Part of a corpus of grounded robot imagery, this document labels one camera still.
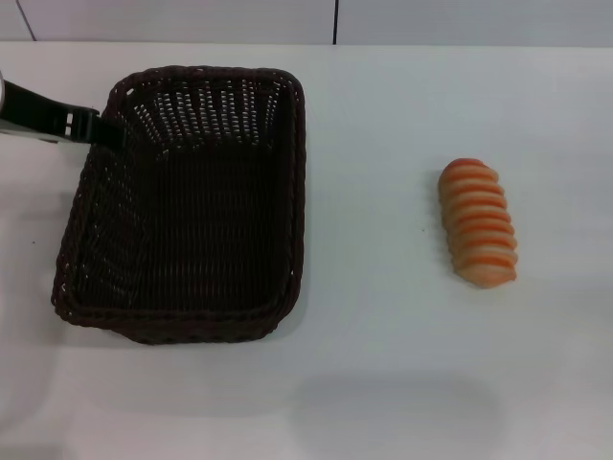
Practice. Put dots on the dark brown wicker basket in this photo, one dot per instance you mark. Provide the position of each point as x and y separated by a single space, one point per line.
201 230

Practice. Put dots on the orange striped bread roll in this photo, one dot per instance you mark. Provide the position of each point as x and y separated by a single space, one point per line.
479 225

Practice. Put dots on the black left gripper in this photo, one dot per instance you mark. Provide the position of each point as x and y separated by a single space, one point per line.
43 117

